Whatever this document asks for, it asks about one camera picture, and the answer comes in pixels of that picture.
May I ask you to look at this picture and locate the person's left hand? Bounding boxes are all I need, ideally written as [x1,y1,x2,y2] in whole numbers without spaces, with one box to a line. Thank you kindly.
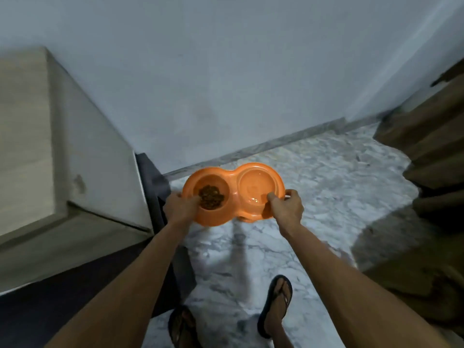
[163,192,202,229]

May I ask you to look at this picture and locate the person's right hand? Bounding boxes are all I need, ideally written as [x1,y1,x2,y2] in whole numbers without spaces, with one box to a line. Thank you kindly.
[267,189,305,237]

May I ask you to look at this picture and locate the orange double pet bowl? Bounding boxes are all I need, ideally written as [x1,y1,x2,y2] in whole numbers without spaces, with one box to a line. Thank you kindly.
[181,162,292,227]

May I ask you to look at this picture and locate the person's left forearm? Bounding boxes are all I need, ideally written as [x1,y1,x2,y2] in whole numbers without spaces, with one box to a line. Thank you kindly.
[45,223,189,348]

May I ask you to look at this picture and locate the person's right forearm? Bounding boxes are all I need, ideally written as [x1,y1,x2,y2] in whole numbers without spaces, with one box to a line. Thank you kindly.
[281,224,452,348]

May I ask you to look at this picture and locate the brown pet food kibble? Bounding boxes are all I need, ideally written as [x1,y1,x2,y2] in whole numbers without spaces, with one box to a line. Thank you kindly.
[198,185,225,210]

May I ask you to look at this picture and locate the black right flip-flop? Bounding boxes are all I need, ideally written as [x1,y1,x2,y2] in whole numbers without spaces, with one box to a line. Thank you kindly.
[257,275,293,340]

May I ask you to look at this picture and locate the black flip-flop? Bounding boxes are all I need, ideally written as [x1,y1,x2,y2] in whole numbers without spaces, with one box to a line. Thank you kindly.
[168,305,202,348]
[257,275,293,340]

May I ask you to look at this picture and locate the person's right foot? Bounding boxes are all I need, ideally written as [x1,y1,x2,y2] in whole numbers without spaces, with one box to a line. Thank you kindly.
[264,279,294,348]

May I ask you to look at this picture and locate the person's foot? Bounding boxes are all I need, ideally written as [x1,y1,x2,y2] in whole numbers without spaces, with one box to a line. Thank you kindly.
[264,279,294,348]
[170,309,202,348]

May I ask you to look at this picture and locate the black left flip-flop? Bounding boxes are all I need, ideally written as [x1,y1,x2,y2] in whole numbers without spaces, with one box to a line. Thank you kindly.
[168,305,202,348]

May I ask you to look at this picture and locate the person's left foot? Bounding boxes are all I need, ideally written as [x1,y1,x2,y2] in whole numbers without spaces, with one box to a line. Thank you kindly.
[170,309,202,348]

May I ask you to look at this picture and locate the dark grey cabinet base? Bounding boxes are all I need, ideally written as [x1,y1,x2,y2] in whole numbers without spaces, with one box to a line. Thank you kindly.
[0,153,197,348]

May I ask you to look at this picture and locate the light wooden cabinet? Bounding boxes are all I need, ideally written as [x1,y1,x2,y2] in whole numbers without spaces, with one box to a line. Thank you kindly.
[0,46,154,294]

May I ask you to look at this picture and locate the brown curtain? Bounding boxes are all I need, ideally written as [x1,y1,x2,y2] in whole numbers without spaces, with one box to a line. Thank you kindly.
[351,58,464,337]

